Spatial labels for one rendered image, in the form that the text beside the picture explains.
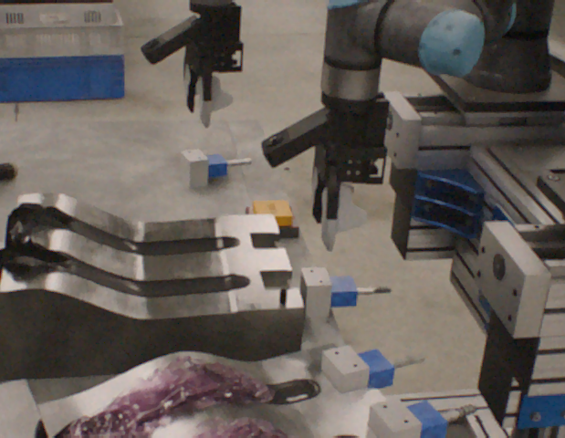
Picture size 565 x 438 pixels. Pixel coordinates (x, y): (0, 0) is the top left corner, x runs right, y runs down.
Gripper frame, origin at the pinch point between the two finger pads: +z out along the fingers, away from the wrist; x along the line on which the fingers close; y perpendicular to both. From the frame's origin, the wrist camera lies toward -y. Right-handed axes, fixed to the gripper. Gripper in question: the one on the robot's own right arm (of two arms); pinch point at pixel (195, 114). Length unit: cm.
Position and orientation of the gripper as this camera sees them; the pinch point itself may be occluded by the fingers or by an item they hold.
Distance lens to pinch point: 164.6
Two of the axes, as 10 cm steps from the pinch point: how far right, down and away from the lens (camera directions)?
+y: 9.1, -1.3, 4.0
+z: -0.7, 8.9, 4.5
